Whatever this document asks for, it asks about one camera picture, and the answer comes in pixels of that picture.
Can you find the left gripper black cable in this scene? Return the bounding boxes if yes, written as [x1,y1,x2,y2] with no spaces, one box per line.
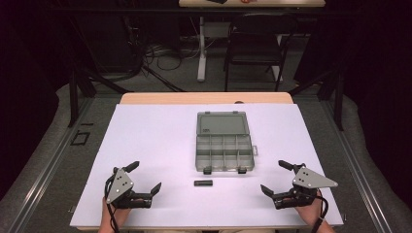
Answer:
[103,166,120,233]

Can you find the grey plastic compartment box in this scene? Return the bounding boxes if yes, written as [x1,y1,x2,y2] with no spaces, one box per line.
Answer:
[194,111,259,176]

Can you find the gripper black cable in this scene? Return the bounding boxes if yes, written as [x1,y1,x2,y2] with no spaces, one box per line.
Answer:
[310,193,330,233]
[103,166,120,233]

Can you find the black metal stand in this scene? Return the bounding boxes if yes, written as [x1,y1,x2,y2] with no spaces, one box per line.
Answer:
[287,68,346,132]
[65,63,131,128]

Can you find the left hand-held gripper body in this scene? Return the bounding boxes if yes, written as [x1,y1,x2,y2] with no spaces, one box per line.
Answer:
[104,166,154,210]

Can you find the white desk leg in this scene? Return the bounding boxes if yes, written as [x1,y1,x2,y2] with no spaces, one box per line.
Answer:
[196,16,209,83]

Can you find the white box under desk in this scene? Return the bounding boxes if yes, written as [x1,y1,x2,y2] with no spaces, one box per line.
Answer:
[203,21,232,40]

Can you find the bundle of floor cables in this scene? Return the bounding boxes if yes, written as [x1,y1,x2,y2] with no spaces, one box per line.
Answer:
[141,38,202,73]

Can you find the person's right hand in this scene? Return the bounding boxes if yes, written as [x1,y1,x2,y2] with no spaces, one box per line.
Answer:
[293,189,328,228]

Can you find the aluminium floor rail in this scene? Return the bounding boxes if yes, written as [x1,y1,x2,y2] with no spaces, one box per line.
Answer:
[6,96,95,233]
[320,100,395,233]

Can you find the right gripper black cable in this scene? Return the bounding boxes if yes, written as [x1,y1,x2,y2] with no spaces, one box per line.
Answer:
[310,193,330,233]

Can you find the person's left hand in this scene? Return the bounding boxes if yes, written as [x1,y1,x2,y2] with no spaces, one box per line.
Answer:
[98,197,132,228]

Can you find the white table mat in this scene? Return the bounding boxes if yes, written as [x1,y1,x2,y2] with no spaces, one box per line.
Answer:
[69,103,345,228]

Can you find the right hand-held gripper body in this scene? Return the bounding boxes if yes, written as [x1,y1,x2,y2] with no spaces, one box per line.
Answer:
[272,163,339,211]

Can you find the black folding chair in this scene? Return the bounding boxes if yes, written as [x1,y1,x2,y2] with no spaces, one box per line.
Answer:
[223,13,299,93]

